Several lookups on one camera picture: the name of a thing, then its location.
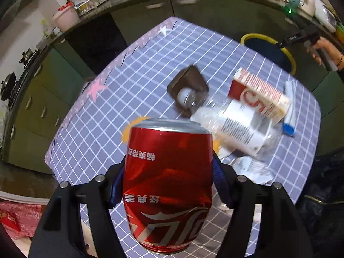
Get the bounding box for red soda can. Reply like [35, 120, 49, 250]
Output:
[122, 118, 214, 254]

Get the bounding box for pink checkered cloth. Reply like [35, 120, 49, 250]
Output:
[0, 199, 47, 240]

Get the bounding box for person's right hand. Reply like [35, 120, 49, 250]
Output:
[306, 36, 342, 72]

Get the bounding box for white kitchen appliance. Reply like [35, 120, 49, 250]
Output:
[313, 0, 338, 33]

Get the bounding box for green kitchen cabinets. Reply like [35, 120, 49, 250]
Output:
[0, 0, 344, 172]

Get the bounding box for black wok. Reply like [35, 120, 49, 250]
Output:
[0, 71, 18, 101]

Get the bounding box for black trash bag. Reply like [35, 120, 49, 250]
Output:
[296, 153, 344, 258]

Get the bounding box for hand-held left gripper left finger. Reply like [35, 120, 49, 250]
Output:
[28, 156, 127, 258]

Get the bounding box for pink plastic bucket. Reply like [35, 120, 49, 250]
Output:
[52, 3, 81, 33]

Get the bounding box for white kettle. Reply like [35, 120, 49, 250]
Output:
[298, 0, 316, 17]

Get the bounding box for person's right forearm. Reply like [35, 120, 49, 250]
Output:
[336, 51, 344, 84]

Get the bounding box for white and blue toothpaste tube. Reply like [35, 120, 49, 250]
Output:
[282, 81, 296, 137]

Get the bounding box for metal dish rack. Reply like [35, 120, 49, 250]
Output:
[75, 0, 113, 15]

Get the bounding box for brown plastic tray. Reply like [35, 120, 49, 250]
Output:
[167, 65, 209, 117]

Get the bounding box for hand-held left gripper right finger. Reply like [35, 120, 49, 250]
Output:
[212, 151, 315, 258]

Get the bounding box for silver snack wrapper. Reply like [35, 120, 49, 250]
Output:
[228, 156, 272, 184]

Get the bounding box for red and white carton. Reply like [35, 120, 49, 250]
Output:
[228, 67, 292, 125]

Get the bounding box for yellow-rimmed trash bin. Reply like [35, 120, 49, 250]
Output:
[240, 33, 296, 76]

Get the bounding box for gas stove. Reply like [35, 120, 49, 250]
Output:
[19, 47, 41, 65]

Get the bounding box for clear plastic bottle white label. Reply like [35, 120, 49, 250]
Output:
[176, 87, 283, 164]

